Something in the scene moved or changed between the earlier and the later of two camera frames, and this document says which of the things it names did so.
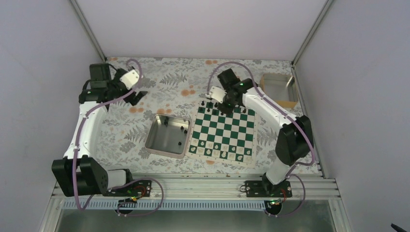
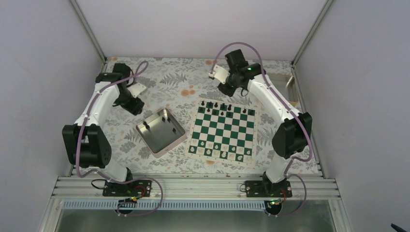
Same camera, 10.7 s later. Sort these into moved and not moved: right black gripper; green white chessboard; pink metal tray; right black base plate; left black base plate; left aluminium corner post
Moved: right black gripper; pink metal tray
Not moved: right black base plate; left black base plate; left aluminium corner post; green white chessboard
